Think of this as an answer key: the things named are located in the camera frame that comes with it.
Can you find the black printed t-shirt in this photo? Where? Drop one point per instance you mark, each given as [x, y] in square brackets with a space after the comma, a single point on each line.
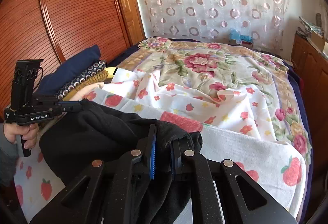
[100, 132]

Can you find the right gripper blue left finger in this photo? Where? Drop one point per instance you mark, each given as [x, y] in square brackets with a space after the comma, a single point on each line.
[103, 192]

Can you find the wooden side cabinet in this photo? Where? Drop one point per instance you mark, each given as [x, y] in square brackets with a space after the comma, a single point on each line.
[311, 67]

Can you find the wooden louvered wardrobe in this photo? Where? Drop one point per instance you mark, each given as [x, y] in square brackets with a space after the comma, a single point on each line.
[55, 30]

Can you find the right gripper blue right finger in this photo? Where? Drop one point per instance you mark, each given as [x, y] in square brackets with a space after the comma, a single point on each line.
[221, 192]

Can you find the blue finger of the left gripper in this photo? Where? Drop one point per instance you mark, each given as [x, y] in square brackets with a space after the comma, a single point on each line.
[69, 103]

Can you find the blue item box by wall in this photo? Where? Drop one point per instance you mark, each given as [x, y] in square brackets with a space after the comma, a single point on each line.
[237, 39]

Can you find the yellow folded garment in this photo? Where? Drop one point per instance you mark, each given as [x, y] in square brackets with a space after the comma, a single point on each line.
[87, 82]

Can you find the person's left hand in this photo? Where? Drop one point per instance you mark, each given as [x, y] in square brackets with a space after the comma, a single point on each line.
[29, 133]

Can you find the circle patterned folded garment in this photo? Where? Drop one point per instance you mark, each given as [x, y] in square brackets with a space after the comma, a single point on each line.
[83, 76]

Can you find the floral peony bed blanket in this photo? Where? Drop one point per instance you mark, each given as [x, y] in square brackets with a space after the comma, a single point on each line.
[230, 80]

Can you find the navy blue folded garment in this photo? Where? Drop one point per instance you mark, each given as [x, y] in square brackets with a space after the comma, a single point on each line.
[67, 71]

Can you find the cardboard box on cabinet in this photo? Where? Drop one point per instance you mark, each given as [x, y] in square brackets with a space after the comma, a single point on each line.
[319, 42]

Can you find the white strawberry flower sheet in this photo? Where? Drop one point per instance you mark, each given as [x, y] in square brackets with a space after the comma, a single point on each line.
[276, 165]

